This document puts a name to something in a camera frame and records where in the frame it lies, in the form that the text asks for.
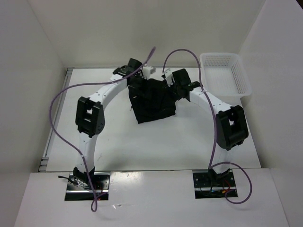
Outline black shorts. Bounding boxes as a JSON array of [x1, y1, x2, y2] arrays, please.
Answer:
[[128, 79, 176, 124]]

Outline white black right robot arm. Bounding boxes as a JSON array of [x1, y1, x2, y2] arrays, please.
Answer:
[[162, 69, 249, 186]]

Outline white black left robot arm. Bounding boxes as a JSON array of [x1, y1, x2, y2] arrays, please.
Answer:
[[73, 59, 156, 189]]

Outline white plastic mesh basket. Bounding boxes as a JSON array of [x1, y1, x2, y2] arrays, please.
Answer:
[[200, 52, 252, 98]]

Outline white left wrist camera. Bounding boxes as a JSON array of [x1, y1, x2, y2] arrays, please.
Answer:
[[142, 65, 156, 79]]

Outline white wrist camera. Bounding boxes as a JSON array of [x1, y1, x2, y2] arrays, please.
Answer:
[[142, 65, 156, 79], [162, 69, 174, 87]]

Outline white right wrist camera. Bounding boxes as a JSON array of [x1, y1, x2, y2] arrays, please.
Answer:
[[162, 69, 174, 87]]

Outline aluminium table edge rail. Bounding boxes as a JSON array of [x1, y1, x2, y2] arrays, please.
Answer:
[[38, 68, 73, 173]]

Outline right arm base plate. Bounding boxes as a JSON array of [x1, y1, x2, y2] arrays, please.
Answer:
[[193, 170, 238, 199]]

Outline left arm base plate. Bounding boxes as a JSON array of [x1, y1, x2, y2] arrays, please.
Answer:
[[64, 172, 110, 201]]

